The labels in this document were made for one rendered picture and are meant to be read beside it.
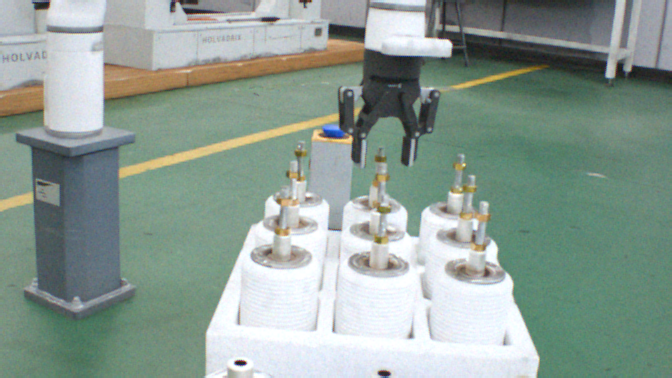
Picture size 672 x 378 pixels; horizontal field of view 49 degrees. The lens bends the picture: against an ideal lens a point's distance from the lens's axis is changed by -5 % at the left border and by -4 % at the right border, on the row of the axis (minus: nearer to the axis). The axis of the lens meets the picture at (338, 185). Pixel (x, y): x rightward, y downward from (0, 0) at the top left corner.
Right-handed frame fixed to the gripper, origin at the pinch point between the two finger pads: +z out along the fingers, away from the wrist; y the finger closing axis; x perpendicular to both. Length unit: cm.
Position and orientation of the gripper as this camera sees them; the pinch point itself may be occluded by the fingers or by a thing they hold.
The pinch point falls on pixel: (384, 156)
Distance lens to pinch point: 101.1
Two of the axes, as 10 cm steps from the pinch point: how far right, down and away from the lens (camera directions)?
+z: -0.7, 9.6, 2.8
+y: -9.2, 0.4, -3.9
